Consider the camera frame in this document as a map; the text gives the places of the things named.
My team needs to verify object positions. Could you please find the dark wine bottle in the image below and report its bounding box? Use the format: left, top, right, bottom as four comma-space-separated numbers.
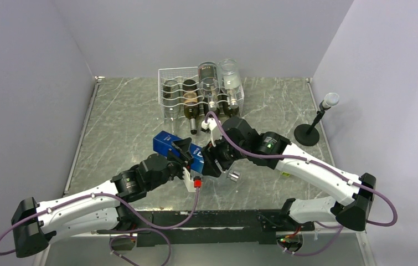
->
221, 95, 239, 117
183, 79, 200, 135
203, 98, 220, 116

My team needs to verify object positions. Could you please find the clear bottle silver cap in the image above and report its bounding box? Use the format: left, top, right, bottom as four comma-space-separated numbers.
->
198, 62, 219, 108
218, 59, 241, 109

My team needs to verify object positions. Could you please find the blue square glass bottle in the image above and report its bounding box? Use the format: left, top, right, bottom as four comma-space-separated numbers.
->
152, 130, 242, 183

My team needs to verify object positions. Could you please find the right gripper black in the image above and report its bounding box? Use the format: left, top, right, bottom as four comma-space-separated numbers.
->
200, 131, 249, 178

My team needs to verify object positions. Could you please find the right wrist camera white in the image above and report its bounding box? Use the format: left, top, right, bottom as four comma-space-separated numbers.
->
201, 118, 221, 146

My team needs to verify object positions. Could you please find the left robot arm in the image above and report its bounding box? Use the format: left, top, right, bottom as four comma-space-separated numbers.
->
10, 134, 204, 258

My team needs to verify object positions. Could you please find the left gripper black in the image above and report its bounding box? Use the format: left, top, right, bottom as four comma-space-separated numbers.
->
147, 137, 194, 191

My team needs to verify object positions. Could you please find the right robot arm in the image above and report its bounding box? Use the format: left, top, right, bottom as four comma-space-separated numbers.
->
201, 117, 376, 231

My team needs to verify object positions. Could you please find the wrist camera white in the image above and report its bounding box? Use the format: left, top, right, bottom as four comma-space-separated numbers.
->
201, 118, 221, 146
183, 167, 202, 193

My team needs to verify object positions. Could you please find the microphone on black stand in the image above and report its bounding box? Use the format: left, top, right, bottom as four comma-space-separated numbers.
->
294, 93, 340, 146

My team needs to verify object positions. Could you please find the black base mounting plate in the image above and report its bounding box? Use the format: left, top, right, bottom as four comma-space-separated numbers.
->
95, 209, 316, 247

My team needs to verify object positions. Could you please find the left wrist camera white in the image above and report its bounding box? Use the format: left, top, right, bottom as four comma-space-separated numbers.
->
183, 167, 202, 193

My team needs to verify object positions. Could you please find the dark wine bottle front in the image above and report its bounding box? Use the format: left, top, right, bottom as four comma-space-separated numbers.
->
183, 79, 200, 135

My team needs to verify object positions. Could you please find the clear bottle silver cap front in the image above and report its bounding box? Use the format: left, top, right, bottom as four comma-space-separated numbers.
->
198, 62, 219, 108

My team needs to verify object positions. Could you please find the clear glass bottle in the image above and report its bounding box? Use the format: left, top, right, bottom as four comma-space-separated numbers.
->
163, 79, 181, 136

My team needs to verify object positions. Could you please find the white wire wine rack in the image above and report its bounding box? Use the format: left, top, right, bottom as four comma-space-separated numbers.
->
158, 66, 245, 120

